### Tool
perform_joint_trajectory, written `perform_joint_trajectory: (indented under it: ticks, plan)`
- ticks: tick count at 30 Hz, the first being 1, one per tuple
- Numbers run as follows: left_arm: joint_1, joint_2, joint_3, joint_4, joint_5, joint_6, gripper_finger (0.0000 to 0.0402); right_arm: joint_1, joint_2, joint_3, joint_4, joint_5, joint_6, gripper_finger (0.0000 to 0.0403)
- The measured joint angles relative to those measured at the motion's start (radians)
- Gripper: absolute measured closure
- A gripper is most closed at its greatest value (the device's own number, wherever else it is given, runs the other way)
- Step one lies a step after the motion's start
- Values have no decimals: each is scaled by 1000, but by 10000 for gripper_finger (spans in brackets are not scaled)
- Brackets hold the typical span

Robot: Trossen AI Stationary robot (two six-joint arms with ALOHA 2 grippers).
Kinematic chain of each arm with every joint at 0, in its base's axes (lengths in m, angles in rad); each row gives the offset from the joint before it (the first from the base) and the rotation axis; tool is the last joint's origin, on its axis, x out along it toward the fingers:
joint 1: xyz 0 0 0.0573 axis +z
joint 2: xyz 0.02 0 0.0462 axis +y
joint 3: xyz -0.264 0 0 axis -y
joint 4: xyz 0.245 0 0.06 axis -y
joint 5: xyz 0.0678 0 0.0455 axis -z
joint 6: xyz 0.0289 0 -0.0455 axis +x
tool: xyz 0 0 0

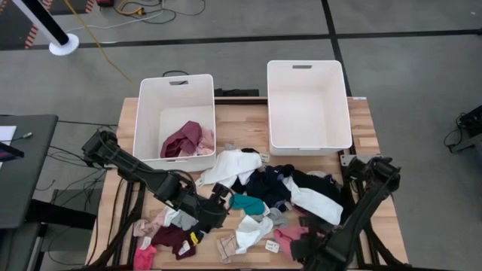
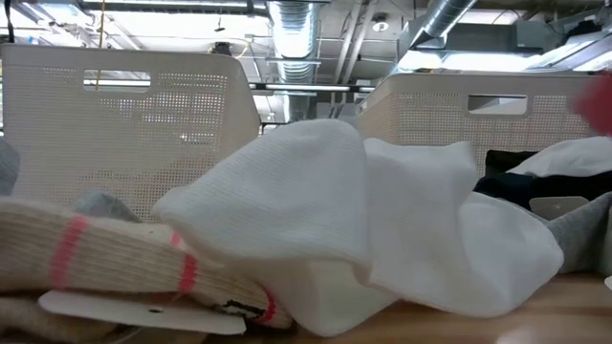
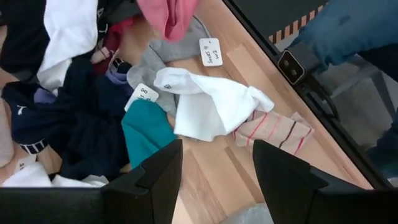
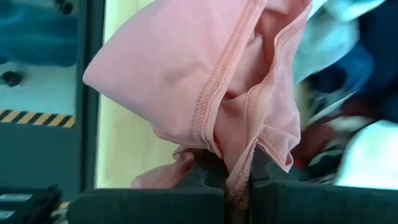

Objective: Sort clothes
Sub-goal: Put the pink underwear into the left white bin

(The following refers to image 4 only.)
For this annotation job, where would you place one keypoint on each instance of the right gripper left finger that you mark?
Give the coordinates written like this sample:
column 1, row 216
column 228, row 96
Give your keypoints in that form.
column 202, row 186

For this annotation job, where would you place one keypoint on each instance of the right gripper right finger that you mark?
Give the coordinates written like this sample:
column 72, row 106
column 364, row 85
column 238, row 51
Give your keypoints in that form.
column 270, row 193

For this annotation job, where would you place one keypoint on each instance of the rose pink garment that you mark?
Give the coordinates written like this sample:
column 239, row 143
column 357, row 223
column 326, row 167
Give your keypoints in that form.
column 174, row 77

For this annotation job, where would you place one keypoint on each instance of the red garment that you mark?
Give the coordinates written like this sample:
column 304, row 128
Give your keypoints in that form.
column 314, row 140

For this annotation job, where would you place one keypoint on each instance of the yellow black hazard tape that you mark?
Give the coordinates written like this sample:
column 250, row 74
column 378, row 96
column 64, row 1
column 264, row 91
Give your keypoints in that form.
column 37, row 118

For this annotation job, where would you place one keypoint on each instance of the navy blue garment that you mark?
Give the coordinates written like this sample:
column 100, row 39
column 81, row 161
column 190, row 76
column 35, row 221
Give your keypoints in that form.
column 382, row 46

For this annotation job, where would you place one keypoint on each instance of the blue-green blurred object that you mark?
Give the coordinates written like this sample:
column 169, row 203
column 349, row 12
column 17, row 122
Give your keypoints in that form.
column 37, row 37

